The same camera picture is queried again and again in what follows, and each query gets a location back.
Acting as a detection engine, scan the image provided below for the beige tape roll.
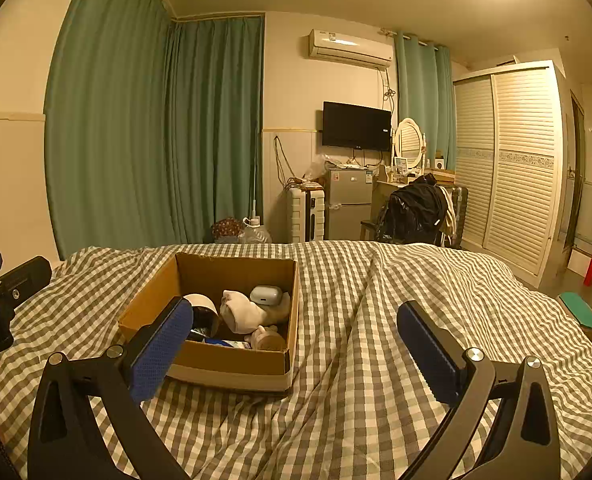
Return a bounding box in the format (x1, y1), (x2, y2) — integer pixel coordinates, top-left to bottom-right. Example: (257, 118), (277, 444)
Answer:
(184, 294), (221, 337)

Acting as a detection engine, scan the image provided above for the white oval mirror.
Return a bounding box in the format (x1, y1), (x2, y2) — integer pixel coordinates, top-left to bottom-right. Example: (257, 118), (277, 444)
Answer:
(392, 117), (426, 169)

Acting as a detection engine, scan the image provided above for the silver mini fridge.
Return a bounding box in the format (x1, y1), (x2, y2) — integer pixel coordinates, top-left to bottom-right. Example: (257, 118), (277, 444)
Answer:
(325, 168), (373, 240)

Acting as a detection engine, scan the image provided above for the green stool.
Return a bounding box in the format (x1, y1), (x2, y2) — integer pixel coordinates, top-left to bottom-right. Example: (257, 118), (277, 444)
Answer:
(558, 292), (592, 330)

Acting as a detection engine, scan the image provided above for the white sock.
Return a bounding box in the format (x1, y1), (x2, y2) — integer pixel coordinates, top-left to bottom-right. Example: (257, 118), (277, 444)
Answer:
(220, 290), (292, 335)

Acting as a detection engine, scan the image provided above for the black jacket on chair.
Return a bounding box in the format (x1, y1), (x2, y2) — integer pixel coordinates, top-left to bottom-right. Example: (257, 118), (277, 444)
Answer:
(375, 174), (448, 245)

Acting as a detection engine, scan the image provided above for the grey checkered bed sheet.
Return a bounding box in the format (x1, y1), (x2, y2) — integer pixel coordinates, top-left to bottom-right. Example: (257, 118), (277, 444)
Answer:
(0, 242), (592, 479)

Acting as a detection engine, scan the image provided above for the green window curtain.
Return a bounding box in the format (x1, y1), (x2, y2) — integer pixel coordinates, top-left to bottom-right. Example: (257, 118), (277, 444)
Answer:
(394, 32), (456, 170)

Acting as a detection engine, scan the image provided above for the wooden dressing table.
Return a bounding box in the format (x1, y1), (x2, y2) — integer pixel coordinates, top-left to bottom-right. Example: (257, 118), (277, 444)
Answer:
(360, 174), (467, 247)

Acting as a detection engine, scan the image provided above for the black wall television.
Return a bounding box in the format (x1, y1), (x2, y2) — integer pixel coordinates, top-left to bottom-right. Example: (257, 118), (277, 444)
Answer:
(321, 102), (392, 152)

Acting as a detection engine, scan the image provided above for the clear water jug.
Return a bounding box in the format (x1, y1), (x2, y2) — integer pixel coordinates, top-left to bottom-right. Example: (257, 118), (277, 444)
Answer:
(238, 216), (272, 244)

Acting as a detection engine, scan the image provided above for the white earbuds case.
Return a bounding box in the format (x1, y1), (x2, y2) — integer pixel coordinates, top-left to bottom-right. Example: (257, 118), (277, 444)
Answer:
(249, 285), (283, 307)

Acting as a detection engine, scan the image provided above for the large green curtain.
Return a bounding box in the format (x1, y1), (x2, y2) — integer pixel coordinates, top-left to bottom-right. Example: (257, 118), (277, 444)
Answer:
(44, 0), (264, 257)

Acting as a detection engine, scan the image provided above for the brown patterned bag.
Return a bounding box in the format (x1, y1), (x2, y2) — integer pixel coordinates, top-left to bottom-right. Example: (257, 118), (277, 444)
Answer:
(210, 217), (245, 242)

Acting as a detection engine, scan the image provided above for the white suitcase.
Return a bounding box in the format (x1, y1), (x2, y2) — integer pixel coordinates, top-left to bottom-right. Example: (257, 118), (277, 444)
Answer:
(286, 188), (325, 243)

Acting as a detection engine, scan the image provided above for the white louvered wardrobe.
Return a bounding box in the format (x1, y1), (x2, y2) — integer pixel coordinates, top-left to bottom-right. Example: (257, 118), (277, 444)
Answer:
(453, 60), (570, 287)

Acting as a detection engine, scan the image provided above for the open cardboard box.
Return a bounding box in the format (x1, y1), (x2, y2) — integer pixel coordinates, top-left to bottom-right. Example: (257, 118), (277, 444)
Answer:
(118, 252), (299, 393)

